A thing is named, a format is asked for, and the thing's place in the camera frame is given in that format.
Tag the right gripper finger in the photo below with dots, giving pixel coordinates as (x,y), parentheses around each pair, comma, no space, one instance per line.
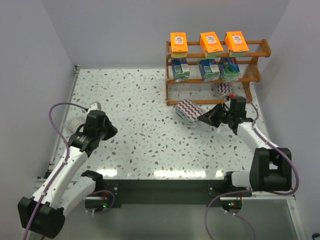
(211,121)
(215,112)

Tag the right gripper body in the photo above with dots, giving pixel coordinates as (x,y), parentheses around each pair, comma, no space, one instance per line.
(220,115)

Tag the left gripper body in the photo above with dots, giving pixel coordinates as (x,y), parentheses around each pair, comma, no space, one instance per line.
(105,128)

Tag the purple zigzag sponge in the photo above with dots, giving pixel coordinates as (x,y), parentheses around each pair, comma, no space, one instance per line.
(224,88)
(188,111)

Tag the clear sponge pack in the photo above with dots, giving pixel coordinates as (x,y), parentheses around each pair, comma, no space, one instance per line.
(73,124)

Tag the blue green sponge pack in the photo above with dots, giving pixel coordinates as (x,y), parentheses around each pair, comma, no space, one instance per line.
(209,69)
(229,69)
(180,69)

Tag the orange sponge box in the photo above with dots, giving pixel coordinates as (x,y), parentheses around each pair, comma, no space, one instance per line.
(236,44)
(179,45)
(210,44)

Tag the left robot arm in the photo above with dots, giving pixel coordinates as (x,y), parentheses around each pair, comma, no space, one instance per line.
(46,210)

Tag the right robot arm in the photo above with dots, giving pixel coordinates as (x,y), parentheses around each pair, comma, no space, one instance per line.
(271,167)

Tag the wooden shelf rack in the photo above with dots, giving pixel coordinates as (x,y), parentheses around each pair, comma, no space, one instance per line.
(248,66)

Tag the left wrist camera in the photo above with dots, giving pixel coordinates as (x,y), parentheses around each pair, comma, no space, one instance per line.
(95,106)

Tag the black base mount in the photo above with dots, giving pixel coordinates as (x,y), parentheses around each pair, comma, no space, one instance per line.
(167,192)

